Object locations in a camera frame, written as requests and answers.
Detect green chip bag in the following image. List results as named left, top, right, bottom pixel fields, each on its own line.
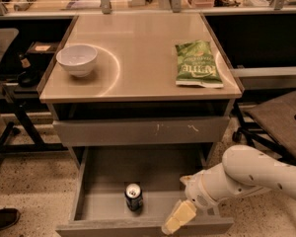
left=176, top=40, right=223, bottom=88

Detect black shoe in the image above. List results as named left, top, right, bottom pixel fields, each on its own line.
left=0, top=208, right=20, bottom=230

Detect closed grey top drawer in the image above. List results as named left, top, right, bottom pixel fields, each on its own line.
left=53, top=117, right=230, bottom=147

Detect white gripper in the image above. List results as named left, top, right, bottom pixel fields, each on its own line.
left=161, top=174, right=218, bottom=235

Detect white ceramic bowl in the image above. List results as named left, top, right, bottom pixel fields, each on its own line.
left=56, top=44, right=98, bottom=77

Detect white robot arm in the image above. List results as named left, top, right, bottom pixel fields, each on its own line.
left=162, top=145, right=296, bottom=235

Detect black bottle on shelf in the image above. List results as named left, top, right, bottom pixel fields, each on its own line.
left=17, top=53, right=38, bottom=87

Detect black office chair right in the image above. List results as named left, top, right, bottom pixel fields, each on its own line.
left=232, top=90, right=296, bottom=164

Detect open grey middle drawer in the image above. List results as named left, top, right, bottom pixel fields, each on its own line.
left=55, top=144, right=235, bottom=237

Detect dark blue pepsi can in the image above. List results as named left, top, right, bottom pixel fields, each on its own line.
left=124, top=183, right=143, bottom=211

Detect grey drawer cabinet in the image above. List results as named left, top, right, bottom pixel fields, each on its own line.
left=39, top=12, right=242, bottom=163

